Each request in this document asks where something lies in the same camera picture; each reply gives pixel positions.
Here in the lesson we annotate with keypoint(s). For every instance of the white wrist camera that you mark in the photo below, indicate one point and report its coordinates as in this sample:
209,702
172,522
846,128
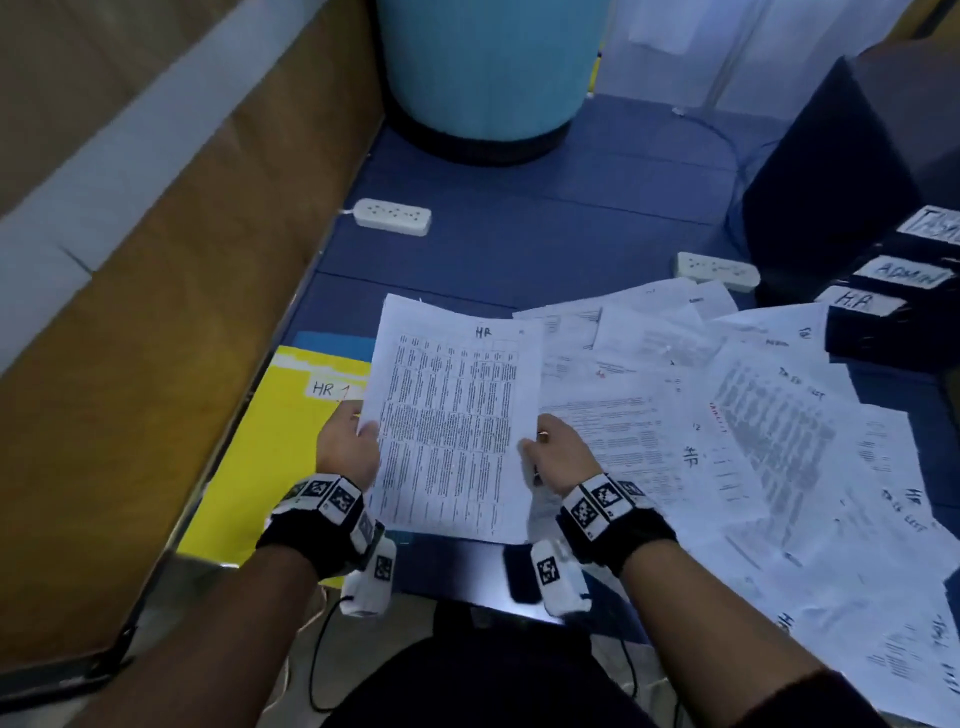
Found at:
558,578
369,578

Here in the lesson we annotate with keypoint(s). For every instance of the yellow folder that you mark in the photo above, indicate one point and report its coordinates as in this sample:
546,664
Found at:
263,465

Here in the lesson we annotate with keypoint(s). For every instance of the person's dark trousers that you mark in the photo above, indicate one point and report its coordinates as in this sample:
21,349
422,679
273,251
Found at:
510,683

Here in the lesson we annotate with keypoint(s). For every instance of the person's left forearm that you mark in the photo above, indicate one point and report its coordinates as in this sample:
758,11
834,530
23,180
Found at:
210,645

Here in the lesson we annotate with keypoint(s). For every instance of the printed paper sheet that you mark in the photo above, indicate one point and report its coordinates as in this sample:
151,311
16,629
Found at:
450,420

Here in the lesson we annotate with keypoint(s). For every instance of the teal cylindrical barrel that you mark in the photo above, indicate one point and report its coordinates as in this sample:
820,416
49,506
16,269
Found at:
495,68

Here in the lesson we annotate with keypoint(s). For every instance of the white partition panel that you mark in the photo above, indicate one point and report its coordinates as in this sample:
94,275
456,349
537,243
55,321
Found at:
750,53

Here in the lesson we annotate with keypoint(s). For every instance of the person's left hand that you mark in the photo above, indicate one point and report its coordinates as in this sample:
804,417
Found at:
348,447

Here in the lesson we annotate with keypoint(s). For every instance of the person's right forearm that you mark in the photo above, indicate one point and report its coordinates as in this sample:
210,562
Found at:
713,638

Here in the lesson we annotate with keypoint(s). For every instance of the white power strip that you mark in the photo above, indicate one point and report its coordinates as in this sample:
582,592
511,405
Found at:
717,270
392,218

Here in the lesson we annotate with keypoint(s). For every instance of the pile of printed papers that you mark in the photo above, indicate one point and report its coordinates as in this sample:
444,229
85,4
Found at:
780,450

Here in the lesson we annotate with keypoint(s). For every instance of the black marker wristband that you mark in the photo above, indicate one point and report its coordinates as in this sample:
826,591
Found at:
615,522
315,522

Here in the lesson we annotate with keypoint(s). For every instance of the person's right hand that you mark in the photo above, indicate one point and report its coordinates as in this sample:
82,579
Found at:
558,458

